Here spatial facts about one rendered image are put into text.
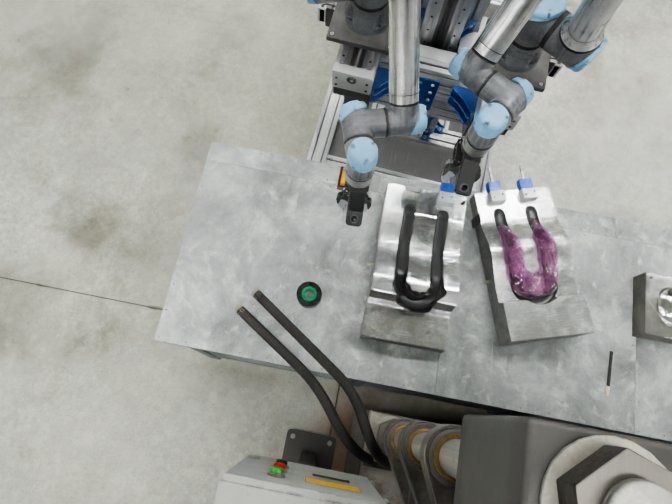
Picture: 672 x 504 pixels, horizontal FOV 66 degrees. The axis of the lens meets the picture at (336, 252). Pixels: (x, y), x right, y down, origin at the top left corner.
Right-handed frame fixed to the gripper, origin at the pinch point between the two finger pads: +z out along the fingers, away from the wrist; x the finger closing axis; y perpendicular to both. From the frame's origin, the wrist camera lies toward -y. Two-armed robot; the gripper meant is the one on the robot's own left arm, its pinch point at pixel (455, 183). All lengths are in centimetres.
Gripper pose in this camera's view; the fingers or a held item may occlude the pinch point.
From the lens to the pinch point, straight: 163.1
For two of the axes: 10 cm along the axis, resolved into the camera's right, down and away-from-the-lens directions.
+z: -0.4, 2.9, 9.6
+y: 1.8, -9.4, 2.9
